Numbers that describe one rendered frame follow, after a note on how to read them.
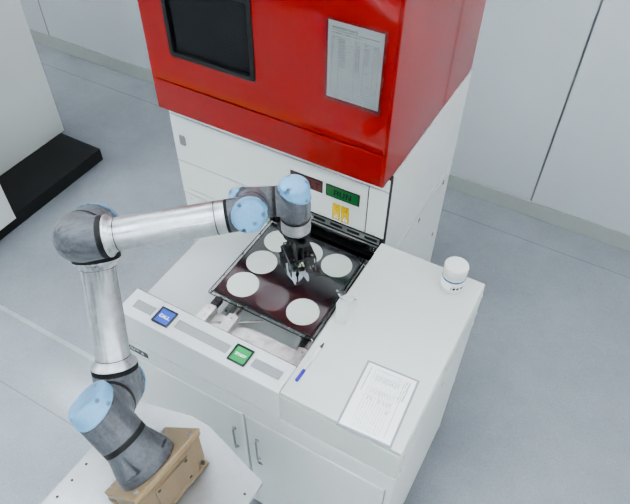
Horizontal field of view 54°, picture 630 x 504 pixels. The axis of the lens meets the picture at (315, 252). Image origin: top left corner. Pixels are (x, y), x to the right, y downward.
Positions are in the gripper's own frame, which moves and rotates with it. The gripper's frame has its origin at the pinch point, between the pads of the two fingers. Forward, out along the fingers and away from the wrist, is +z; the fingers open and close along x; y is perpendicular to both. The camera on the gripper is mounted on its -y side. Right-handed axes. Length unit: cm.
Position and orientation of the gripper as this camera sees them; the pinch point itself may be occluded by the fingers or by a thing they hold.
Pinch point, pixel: (296, 276)
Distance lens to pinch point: 172.3
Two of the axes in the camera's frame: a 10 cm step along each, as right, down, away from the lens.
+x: 9.4, -2.5, 2.2
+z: 0.1, 6.9, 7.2
